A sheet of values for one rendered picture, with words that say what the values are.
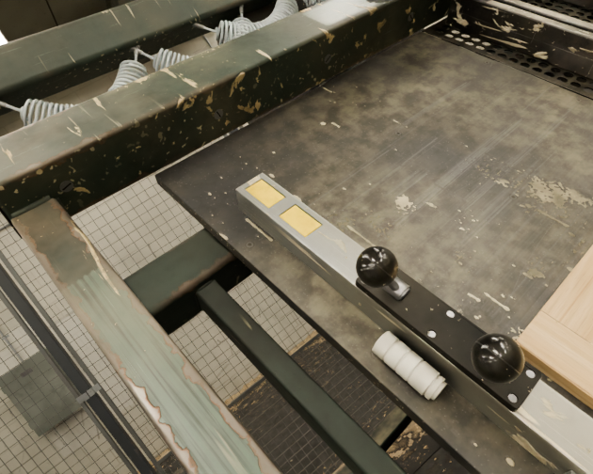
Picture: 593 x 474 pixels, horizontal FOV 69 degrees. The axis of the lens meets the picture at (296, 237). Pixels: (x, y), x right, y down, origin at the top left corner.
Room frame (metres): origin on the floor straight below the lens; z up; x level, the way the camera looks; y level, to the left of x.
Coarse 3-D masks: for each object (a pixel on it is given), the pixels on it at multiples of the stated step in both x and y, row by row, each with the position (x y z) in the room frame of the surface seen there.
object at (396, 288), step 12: (372, 252) 0.37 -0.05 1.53; (384, 252) 0.37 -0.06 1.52; (360, 264) 0.38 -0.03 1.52; (372, 264) 0.37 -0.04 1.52; (384, 264) 0.37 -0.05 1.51; (396, 264) 0.37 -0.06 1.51; (360, 276) 0.38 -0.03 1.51; (372, 276) 0.37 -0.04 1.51; (384, 276) 0.37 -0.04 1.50; (396, 276) 0.47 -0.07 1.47; (384, 288) 0.47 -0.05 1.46; (396, 288) 0.45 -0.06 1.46; (408, 288) 0.46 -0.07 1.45
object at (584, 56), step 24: (456, 0) 0.97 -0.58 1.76; (480, 0) 0.94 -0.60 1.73; (504, 0) 0.93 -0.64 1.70; (456, 24) 1.00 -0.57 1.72; (480, 24) 0.96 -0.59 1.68; (504, 24) 0.92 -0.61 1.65; (528, 24) 0.88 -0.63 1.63; (552, 24) 0.85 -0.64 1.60; (576, 24) 0.85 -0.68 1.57; (528, 48) 0.90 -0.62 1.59; (552, 48) 0.86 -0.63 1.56; (576, 48) 0.83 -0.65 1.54; (576, 72) 0.85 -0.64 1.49
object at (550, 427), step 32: (288, 192) 0.60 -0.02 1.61; (288, 224) 0.56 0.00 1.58; (320, 256) 0.52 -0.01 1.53; (352, 256) 0.52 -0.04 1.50; (352, 288) 0.49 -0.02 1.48; (384, 320) 0.47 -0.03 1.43; (416, 352) 0.46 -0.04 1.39; (448, 384) 0.44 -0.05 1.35; (544, 384) 0.40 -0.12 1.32; (512, 416) 0.38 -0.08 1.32; (544, 416) 0.38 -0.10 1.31; (576, 416) 0.37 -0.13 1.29; (544, 448) 0.37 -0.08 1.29; (576, 448) 0.36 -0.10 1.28
